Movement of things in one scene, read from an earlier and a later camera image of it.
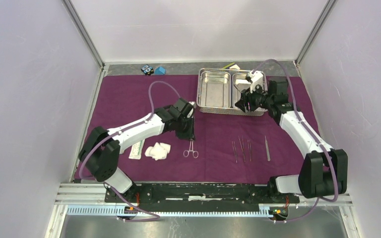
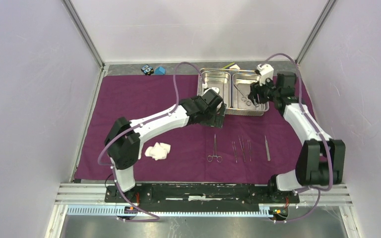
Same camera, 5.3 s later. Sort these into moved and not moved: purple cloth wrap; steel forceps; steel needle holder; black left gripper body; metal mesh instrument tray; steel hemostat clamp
Moved: steel hemostat clamp; black left gripper body
Not moved: purple cloth wrap; steel needle holder; steel forceps; metal mesh instrument tray
